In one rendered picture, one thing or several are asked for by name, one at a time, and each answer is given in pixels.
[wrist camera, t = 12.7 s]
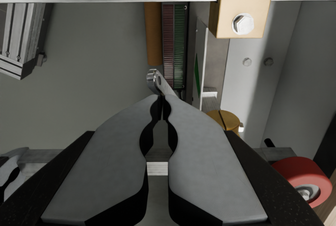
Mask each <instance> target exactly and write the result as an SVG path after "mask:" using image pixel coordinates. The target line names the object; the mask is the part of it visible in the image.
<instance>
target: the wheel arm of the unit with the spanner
mask: <svg viewBox="0 0 336 226"><path fill-rule="evenodd" d="M252 149H253V150H254V151H255V152H257V153H258V154H259V155H260V156H261V157H262V158H263V159H264V160H265V161H267V162H268V163H269V164H270V165H272V164H274V163H275V162H277V161H279V160H282V159H285V158H289V157H297V155H296V154H295V152H294V151H293V150H292V148H291V147H261V148H252ZM63 150H64V149H28V150H27V151H26V152H25V153H24V154H23V155H22V157H21V158H20V159H19V160H18V161H17V163H16V164H17V165H18V167H19V169H20V171H21V173H22V175H23V176H32V175H34V174H35V173H36V172H37V171H39V170H40V169H41V168H42V167H43V166H45V165H46V164H47V163H48V162H50V161H51V160H52V159H53V158H54V157H56V156H57V155H58V154H59V153H60V152H62V151H63ZM172 153H173V151H172V150H171V148H151V149H150V150H149V151H148V153H147V154H146V155H145V158H146V164H147V175H148V176H161V175H168V161H169V158H170V156H171V154H172Z"/></svg>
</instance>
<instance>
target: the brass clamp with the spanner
mask: <svg viewBox="0 0 336 226"><path fill-rule="evenodd" d="M206 115H208V116H209V117H211V118H212V119H213V120H215V121H216V122H217V123H218V124H219V125H220V126H221V127H223V128H224V129H225V130H226V131H229V130H232V131H233V132H234V133H236V134H237V135H238V136H239V137H240V135H239V132H243V129H244V126H243V123H242V122H240V120H239V118H238V117H237V116H236V115H235V114H233V113H232V112H229V111H226V110H221V109H219V110H217V109H216V110H211V111H209V112H207V113H206Z"/></svg>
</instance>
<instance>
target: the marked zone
mask: <svg viewBox="0 0 336 226"><path fill-rule="evenodd" d="M194 73H195V80H196V86H197V92H198V98H199V97H200V92H201V91H200V80H199V69H198V59H197V53H196V58H195V65H194Z"/></svg>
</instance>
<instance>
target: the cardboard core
mask: <svg viewBox="0 0 336 226"><path fill-rule="evenodd" d="M144 15H145V31H146V47H147V63H148V65H150V66H159V65H162V64H163V47H162V4H161V2H144Z"/></svg>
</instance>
